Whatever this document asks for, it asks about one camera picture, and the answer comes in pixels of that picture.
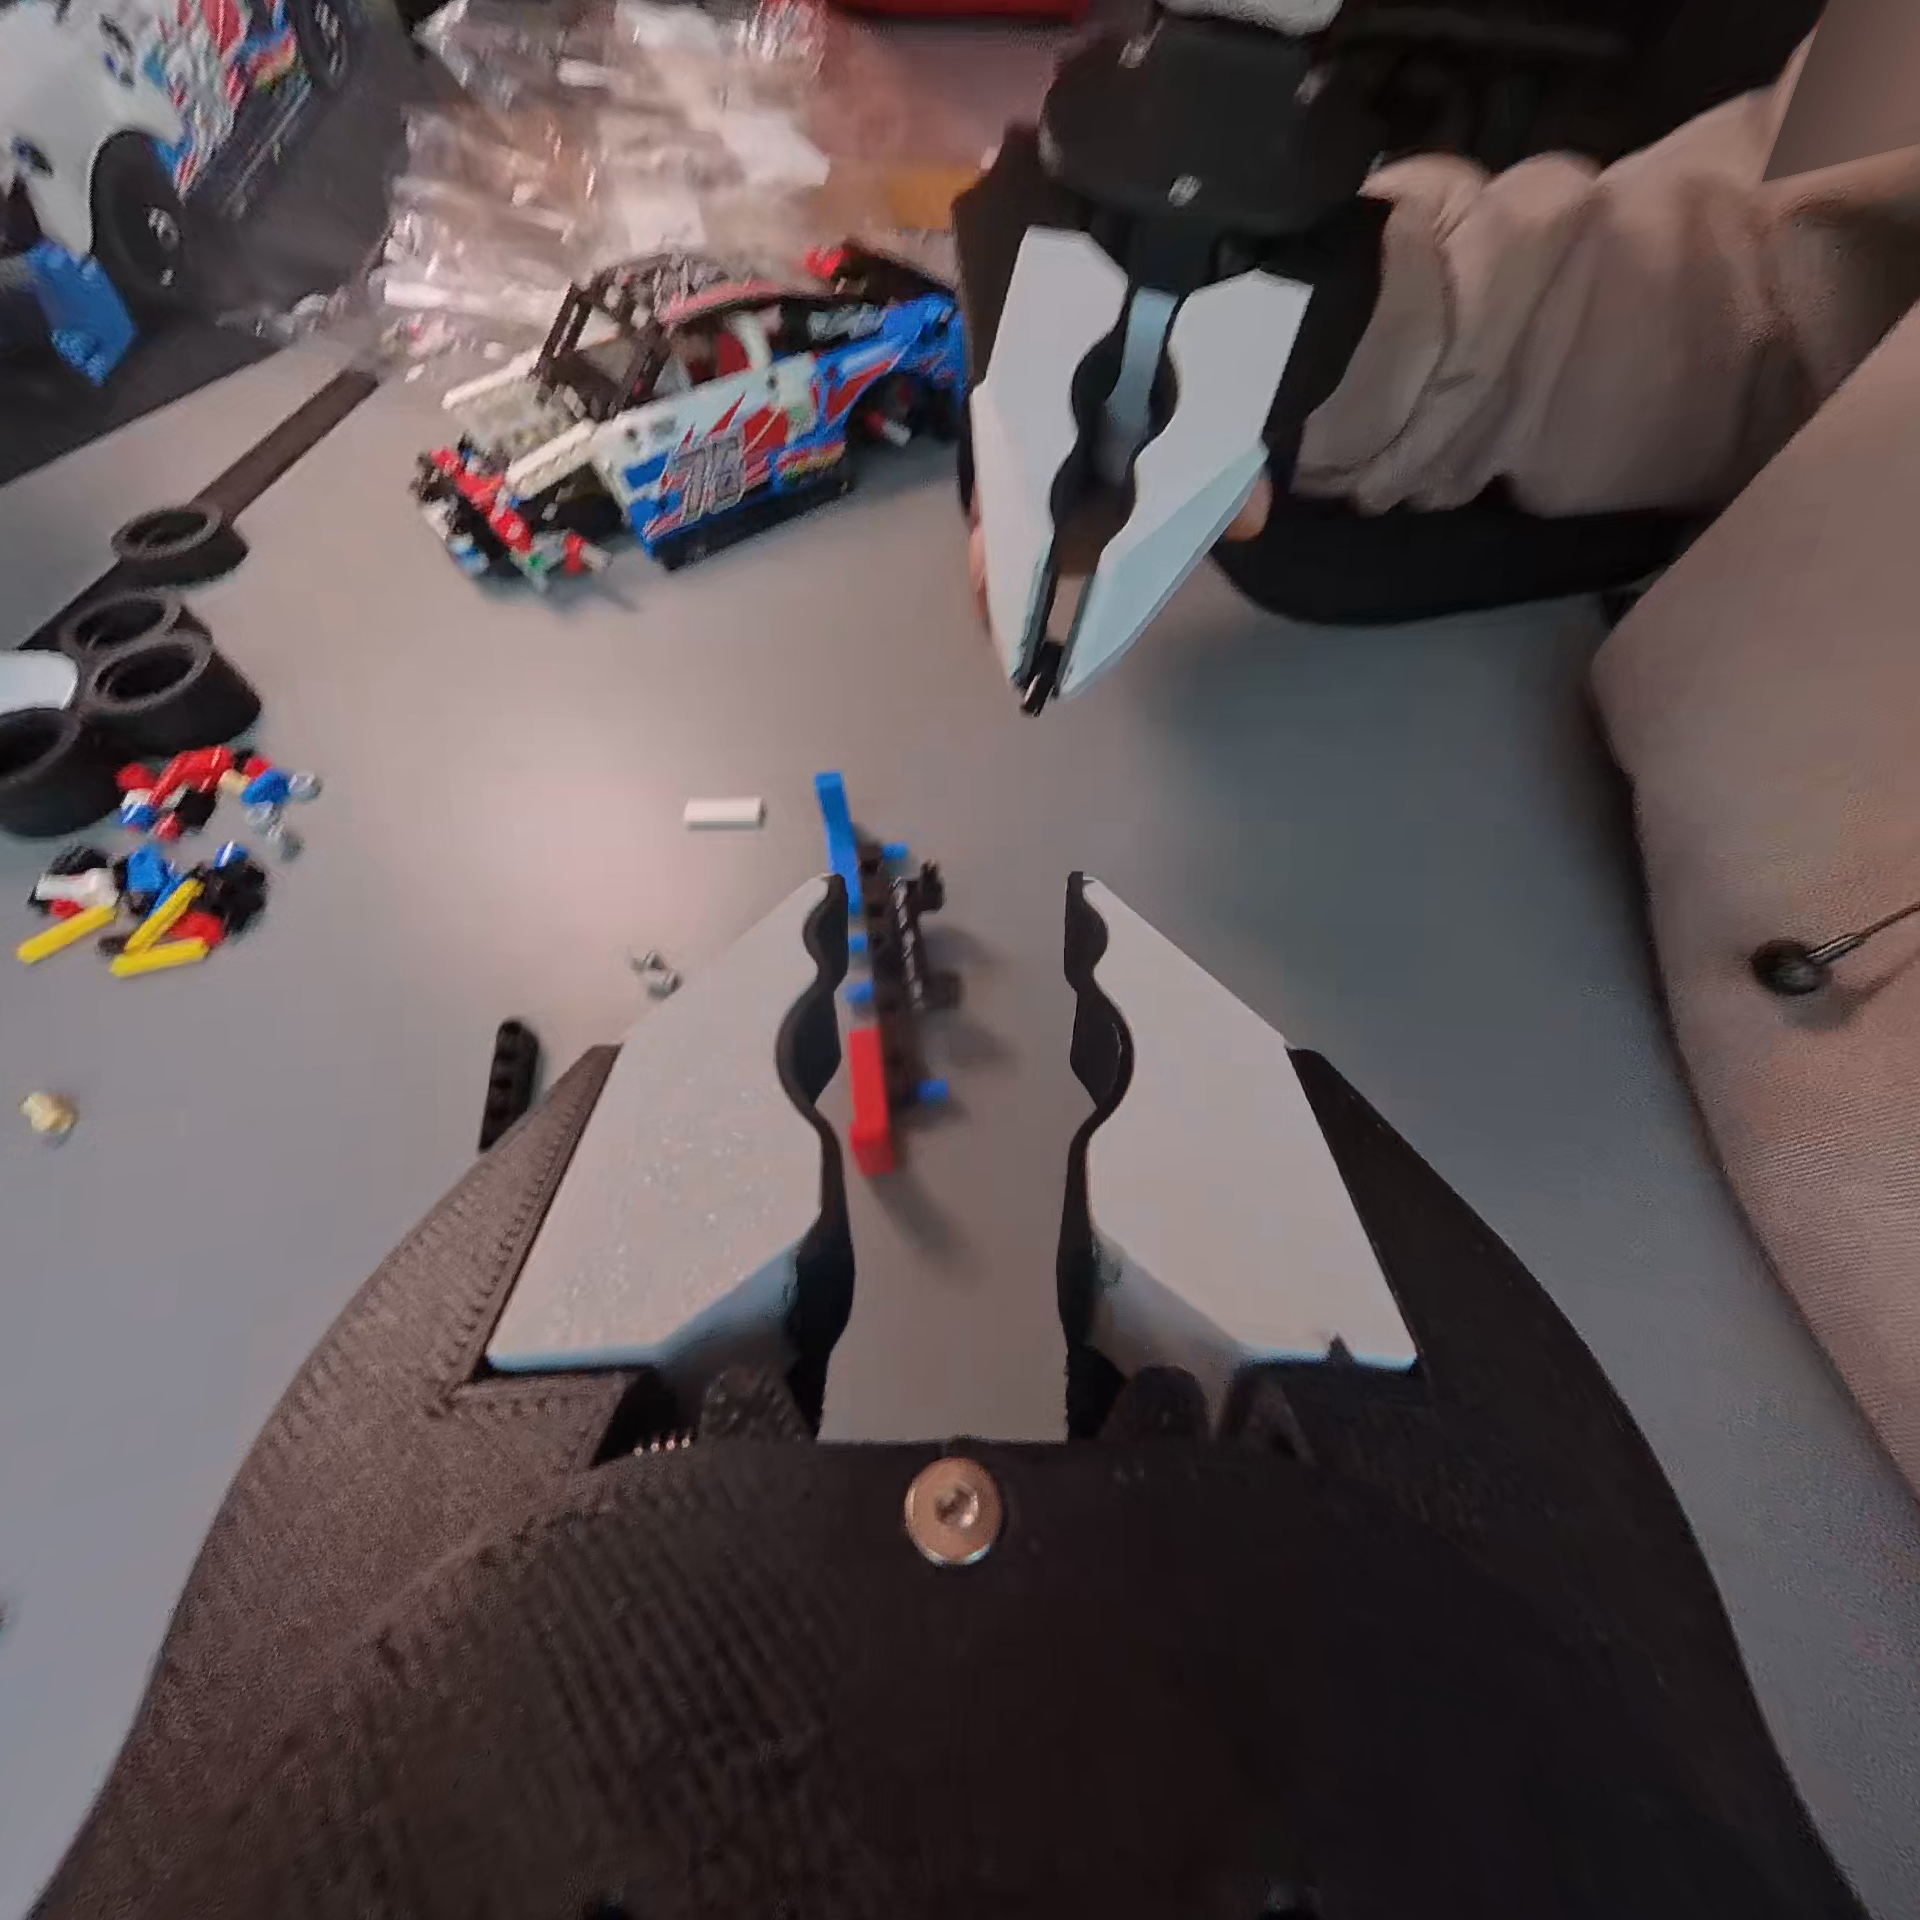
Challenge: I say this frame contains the person's beige hoodie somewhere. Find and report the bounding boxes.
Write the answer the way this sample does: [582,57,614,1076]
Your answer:
[1591,299,1920,1503]

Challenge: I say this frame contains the pile of mixed small bricks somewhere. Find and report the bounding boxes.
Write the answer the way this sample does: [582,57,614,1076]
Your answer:
[16,746,326,981]

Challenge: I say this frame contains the black beam assembly blue pins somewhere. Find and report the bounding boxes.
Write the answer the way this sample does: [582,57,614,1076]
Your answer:
[815,772,963,1180]

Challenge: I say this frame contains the clear plastic bag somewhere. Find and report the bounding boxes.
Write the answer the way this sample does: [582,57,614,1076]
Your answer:
[375,0,1052,355]

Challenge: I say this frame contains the toy race car model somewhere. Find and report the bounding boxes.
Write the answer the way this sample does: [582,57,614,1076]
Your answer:
[411,241,970,579]

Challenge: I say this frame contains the black five-hole beam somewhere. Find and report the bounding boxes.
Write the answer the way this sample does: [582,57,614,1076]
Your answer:
[478,1020,542,1155]

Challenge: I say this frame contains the person's right forearm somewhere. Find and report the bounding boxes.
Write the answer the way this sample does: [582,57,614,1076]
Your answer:
[1290,29,1920,520]

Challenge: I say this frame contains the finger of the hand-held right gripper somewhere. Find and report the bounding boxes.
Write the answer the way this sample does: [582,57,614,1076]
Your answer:
[1055,269,1318,707]
[968,225,1134,695]

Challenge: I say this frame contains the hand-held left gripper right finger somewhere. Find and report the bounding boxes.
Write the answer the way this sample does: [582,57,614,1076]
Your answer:
[1055,872,1422,1437]

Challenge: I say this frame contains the toy set box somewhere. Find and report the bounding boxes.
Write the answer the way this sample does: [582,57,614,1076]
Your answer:
[0,0,424,482]

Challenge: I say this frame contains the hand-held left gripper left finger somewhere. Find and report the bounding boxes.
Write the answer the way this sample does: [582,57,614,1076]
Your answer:
[486,872,859,1432]

